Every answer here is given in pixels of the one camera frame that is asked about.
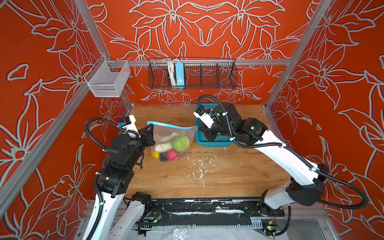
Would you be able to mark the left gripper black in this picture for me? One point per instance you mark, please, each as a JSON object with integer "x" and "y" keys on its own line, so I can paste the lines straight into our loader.
{"x": 147, "y": 135}

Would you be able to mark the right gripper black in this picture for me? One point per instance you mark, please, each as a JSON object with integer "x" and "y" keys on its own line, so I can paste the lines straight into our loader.
{"x": 207, "y": 132}

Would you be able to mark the orange yellow mango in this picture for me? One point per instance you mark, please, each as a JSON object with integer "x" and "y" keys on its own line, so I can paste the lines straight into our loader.
{"x": 155, "y": 155}

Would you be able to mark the dark avocado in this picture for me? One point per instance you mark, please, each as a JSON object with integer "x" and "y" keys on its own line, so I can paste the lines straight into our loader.
{"x": 163, "y": 157}

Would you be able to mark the clear zip top bag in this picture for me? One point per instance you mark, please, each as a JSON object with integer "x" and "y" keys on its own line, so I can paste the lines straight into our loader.
{"x": 164, "y": 133}

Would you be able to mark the red fruit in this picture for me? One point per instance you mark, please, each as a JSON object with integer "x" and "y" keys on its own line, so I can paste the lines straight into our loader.
{"x": 172, "y": 155}

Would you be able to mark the green cabbage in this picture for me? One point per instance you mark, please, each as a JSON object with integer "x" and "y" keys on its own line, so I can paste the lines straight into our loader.
{"x": 180, "y": 143}

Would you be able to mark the white radish with leaves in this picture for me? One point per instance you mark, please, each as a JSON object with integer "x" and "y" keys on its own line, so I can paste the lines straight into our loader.
{"x": 163, "y": 148}

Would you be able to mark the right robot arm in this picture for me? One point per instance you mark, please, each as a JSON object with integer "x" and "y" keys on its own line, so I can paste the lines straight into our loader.
{"x": 306, "y": 185}

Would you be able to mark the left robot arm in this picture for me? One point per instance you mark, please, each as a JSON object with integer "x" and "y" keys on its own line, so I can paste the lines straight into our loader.
{"x": 111, "y": 185}

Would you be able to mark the light blue box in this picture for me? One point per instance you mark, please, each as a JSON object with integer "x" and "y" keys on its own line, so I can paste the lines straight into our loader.
{"x": 180, "y": 75}

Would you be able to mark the small circuit board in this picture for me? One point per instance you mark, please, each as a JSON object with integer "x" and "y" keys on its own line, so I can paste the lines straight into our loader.
{"x": 270, "y": 230}

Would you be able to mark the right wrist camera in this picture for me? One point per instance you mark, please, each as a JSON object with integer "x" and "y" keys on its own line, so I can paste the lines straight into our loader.
{"x": 206, "y": 119}

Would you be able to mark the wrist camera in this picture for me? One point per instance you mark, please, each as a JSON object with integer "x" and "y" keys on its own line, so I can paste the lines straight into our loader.
{"x": 206, "y": 119}
{"x": 128, "y": 126}

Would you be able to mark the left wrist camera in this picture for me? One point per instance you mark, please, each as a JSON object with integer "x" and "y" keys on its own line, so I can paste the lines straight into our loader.
{"x": 128, "y": 126}

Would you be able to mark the black wire wall basket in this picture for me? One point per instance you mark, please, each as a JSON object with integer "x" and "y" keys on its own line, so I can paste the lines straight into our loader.
{"x": 200, "y": 73}

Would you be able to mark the white wire mesh basket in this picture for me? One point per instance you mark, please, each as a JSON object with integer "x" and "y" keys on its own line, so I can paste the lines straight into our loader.
{"x": 107, "y": 79}

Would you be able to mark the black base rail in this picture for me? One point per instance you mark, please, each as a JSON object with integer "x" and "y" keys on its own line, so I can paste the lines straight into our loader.
{"x": 214, "y": 212}

